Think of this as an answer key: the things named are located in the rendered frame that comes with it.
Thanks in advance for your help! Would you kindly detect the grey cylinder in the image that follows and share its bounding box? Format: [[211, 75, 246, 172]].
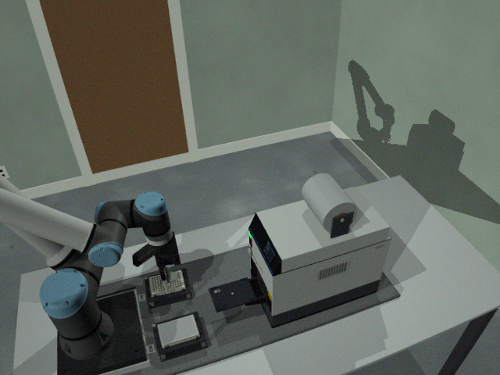
[[302, 173, 358, 232]]

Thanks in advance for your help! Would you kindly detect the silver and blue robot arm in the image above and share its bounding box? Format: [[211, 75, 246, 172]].
[[0, 174, 173, 360]]

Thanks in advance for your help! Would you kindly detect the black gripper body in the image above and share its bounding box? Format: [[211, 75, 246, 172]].
[[152, 231, 181, 267]]

